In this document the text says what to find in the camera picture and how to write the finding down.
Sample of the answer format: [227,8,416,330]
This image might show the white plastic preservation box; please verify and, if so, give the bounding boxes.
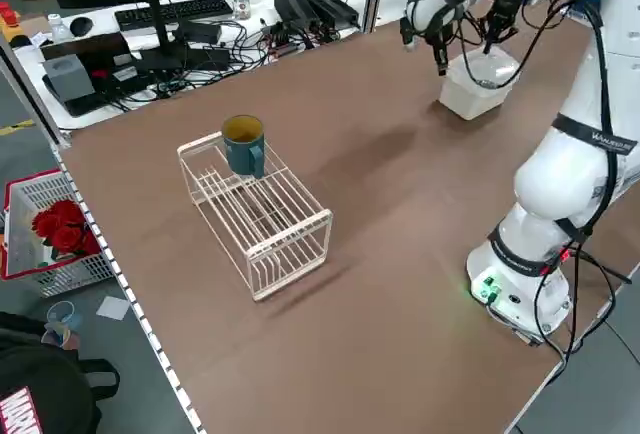
[438,71,519,122]

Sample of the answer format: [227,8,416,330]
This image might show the black finned power supply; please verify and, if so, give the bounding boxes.
[303,0,361,28]
[273,0,322,31]

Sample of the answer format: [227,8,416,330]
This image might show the teal mug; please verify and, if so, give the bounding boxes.
[221,114,267,180]

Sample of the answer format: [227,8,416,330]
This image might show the black power adapter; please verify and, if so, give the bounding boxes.
[187,46,231,73]
[175,20,224,46]

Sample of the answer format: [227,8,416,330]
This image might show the black keyboard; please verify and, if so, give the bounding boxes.
[113,0,235,33]

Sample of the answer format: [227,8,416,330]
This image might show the black monitor stand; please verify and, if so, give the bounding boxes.
[133,0,185,71]

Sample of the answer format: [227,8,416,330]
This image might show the black flat device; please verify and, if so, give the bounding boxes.
[39,32,151,118]

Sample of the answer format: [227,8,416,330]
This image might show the black mouse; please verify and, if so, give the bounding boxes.
[69,16,95,38]

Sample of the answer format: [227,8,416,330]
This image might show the clear water bottle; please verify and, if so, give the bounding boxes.
[47,12,69,44]

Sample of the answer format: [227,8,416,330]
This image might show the white card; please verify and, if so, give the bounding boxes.
[95,295,132,323]

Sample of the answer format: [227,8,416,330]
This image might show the red roses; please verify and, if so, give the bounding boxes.
[30,198,104,259]

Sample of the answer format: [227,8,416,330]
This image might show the red rimmed white basket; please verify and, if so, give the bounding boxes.
[0,168,120,300]

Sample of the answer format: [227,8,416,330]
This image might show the red emergency button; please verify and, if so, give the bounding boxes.
[0,1,22,40]

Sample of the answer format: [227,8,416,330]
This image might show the clear plastic cup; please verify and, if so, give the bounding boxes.
[41,300,85,351]

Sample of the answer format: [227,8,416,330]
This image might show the black backpack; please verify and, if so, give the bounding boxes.
[0,311,122,434]

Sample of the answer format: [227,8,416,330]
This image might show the cream wire rack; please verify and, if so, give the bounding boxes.
[176,131,335,303]

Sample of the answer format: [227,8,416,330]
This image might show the aluminium table edge rail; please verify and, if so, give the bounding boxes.
[51,142,207,434]

